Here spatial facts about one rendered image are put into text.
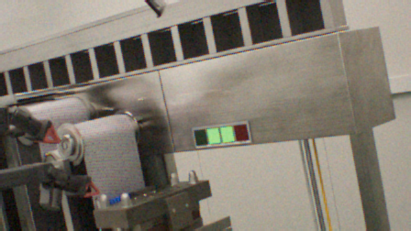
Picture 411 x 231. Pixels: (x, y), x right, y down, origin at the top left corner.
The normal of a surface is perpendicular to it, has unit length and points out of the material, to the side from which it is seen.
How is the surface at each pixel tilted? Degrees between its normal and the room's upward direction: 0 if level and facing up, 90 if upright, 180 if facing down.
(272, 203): 90
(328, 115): 90
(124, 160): 90
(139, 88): 90
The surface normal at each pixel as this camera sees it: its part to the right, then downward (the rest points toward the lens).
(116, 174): 0.73, -0.11
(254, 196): -0.66, 0.17
